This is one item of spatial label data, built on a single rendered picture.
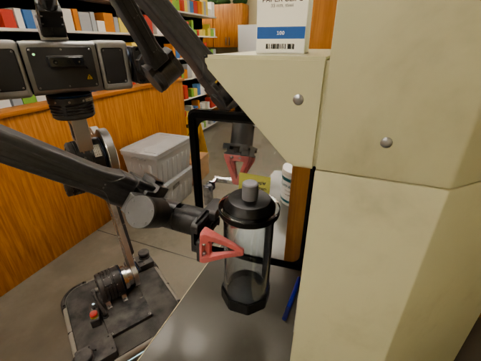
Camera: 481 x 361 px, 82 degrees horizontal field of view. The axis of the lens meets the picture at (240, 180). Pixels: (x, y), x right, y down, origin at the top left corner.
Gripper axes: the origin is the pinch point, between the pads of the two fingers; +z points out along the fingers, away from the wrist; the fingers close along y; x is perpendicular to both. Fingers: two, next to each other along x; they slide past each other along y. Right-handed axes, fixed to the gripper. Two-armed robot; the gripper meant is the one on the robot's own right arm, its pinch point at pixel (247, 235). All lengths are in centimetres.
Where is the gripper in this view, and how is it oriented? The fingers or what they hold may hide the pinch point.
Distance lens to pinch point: 52.9
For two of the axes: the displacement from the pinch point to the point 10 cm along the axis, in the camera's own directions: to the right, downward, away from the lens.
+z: 9.4, 2.0, -2.7
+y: 3.4, -4.2, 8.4
